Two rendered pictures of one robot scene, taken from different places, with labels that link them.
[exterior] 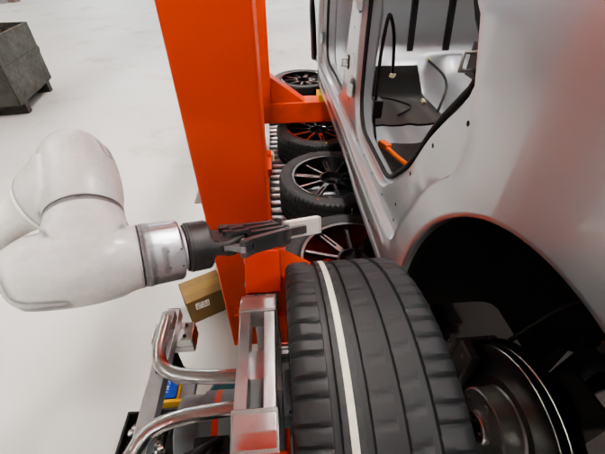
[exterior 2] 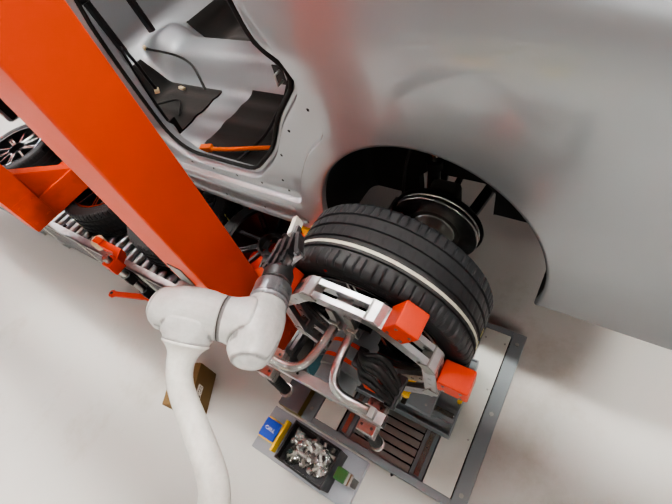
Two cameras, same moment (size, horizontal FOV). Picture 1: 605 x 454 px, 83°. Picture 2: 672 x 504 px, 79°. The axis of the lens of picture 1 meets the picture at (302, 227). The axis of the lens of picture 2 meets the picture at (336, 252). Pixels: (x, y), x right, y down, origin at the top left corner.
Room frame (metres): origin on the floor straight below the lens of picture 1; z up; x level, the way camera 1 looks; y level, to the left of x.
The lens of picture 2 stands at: (-0.19, 0.40, 2.05)
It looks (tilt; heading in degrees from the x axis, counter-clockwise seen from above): 52 degrees down; 322
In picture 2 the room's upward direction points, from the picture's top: 21 degrees counter-clockwise
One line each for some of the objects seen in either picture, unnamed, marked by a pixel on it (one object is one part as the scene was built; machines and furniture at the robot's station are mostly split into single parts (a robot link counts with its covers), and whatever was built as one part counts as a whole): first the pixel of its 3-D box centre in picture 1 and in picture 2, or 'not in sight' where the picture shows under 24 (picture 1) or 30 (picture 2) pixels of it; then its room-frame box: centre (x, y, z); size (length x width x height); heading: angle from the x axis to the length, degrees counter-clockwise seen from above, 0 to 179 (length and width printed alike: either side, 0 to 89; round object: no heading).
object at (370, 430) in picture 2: not in sight; (372, 418); (0.10, 0.26, 0.93); 0.09 x 0.05 x 0.05; 95
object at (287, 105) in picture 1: (303, 97); (63, 164); (2.70, -0.01, 0.69); 0.52 x 0.17 x 0.35; 95
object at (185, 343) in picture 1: (175, 337); (273, 363); (0.44, 0.29, 0.93); 0.09 x 0.05 x 0.05; 95
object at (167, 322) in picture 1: (198, 336); (296, 335); (0.38, 0.20, 1.03); 0.19 x 0.18 x 0.11; 95
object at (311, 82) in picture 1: (303, 88); (26, 156); (3.86, -0.01, 0.39); 0.66 x 0.66 x 0.24
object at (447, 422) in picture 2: not in sight; (412, 374); (0.26, -0.10, 0.13); 0.50 x 0.36 x 0.10; 5
